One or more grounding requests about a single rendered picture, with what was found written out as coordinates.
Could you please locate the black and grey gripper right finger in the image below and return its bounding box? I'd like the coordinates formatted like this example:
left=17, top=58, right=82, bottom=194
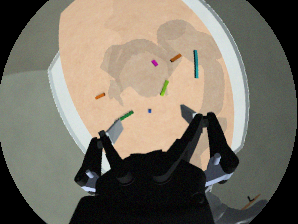
left=149, top=104, right=239, bottom=187

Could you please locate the short magenta rod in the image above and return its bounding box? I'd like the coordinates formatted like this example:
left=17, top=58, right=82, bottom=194
left=151, top=60, right=158, bottom=67

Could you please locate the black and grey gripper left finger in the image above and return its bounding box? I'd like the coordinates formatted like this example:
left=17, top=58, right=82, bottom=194
left=74, top=119, right=133, bottom=195

